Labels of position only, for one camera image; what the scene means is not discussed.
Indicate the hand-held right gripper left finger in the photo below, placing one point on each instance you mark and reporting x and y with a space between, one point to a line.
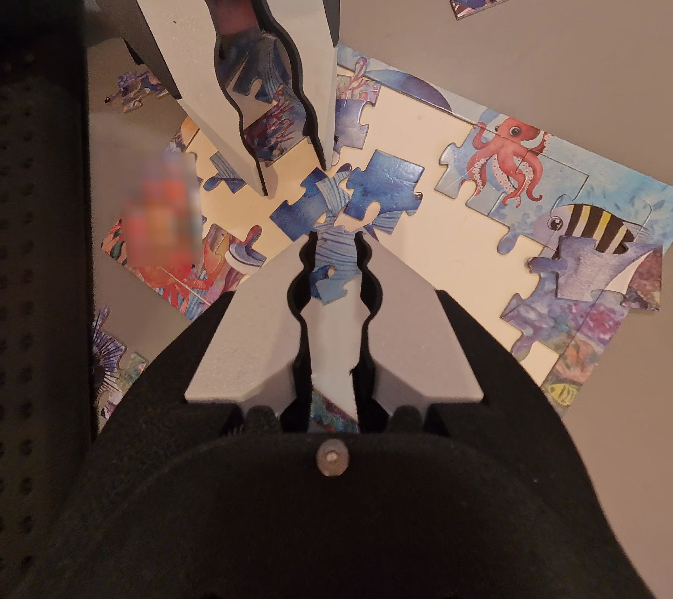
252 346

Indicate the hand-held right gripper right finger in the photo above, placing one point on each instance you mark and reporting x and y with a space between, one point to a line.
420 346

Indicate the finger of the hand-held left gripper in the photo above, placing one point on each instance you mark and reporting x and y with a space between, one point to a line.
310 4
179 31

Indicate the red coral puzzle piece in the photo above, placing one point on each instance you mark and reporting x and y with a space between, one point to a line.
357 83

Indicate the sea print puzzle tray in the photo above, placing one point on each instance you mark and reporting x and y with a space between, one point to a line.
447 252

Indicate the coral and purple puzzle piece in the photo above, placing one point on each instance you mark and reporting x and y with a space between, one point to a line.
278 131

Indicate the striped dark blue puzzle piece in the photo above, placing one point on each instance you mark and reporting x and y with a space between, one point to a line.
336 246

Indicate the blue watercolour puzzle piece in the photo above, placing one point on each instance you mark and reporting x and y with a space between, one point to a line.
294 209

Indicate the dark blue puzzle piece with eye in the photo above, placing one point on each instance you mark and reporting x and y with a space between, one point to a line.
384 183

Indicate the person's left hand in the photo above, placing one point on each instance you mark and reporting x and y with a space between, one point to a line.
236 15

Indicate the joined blue purple puzzle pieces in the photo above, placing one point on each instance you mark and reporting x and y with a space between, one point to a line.
139 86

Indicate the wide blue striped puzzle piece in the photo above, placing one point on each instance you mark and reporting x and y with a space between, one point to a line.
252 62

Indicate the crab claw puzzle piece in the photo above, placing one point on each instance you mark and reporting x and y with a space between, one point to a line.
242 254

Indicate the orange crab puzzle piece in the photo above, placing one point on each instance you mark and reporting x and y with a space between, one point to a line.
173 286

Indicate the purple pink coral puzzle piece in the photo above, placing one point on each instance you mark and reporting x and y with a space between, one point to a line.
541 325

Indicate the purple urchin puzzle piece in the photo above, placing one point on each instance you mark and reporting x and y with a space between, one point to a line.
110 357

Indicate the striped puzzle piece with tail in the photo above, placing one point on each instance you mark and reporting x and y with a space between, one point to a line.
226 173

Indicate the octopus arms puzzle piece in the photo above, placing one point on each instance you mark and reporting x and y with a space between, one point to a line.
457 173

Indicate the striped purple puzzle piece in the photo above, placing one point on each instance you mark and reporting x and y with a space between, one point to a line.
583 273

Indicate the striped fish puzzle piece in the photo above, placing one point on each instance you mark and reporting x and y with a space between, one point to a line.
594 225

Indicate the pale blue octopus puzzle piece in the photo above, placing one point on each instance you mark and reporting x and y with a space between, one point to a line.
562 183

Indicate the grey brown triangle puzzle piece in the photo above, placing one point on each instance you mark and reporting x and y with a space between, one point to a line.
646 283

